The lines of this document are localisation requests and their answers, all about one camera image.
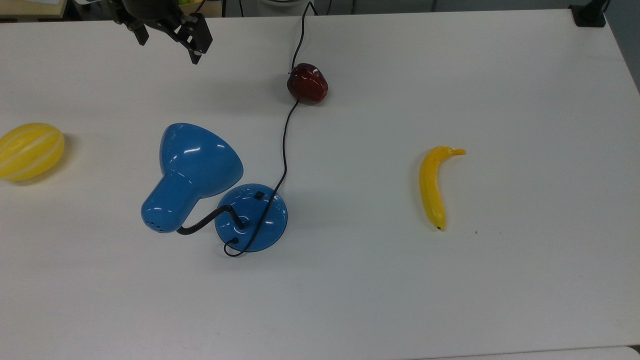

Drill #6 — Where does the yellow striped melon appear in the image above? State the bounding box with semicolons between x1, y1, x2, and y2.
0;122;66;182

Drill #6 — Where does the dark red apple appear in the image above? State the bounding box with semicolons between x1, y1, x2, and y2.
286;63;329;105

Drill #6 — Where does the black table clamp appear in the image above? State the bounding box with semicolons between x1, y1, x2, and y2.
569;0;611;28

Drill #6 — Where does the blue desk lamp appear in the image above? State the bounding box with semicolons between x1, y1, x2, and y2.
140;122;289;253

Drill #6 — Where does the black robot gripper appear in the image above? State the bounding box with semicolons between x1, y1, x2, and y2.
112;0;214;65

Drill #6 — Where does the black lamp power cable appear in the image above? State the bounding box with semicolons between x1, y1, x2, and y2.
223;1;319;259

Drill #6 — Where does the wooden shelf board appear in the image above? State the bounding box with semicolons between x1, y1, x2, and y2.
0;0;69;20

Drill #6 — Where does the yellow banana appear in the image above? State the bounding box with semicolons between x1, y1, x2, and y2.
419;145;467;231

